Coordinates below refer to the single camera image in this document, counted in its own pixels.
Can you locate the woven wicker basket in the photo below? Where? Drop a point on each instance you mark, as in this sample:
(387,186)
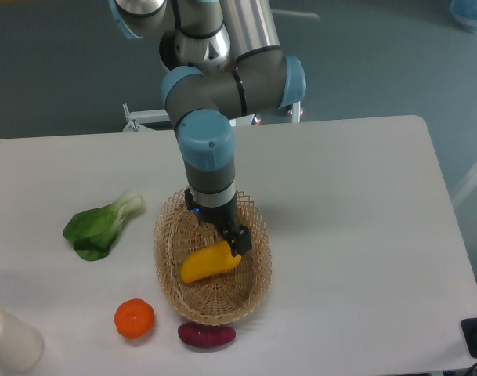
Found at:
(220,299)

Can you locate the purple sweet potato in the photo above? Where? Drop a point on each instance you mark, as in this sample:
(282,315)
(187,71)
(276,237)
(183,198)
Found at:
(204,336)

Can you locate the orange tangerine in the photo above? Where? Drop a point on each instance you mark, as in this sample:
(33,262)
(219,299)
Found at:
(134,318)

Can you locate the blue bag in background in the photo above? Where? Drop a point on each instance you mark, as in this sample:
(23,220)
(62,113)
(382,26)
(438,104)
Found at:
(465,13)

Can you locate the white table leg frame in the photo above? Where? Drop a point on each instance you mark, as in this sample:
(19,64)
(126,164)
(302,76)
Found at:
(465,187)

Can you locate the green bok choy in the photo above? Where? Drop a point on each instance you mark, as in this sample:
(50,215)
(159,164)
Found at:
(93,232)

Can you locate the cream white bottle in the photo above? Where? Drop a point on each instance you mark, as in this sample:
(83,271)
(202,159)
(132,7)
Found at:
(21,345)

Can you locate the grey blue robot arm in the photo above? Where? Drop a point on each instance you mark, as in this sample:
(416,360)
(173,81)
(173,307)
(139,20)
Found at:
(204,136)

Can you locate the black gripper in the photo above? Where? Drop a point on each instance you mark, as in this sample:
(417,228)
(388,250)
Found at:
(223,218)

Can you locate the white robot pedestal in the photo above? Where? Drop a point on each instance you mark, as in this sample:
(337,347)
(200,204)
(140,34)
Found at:
(148,117)

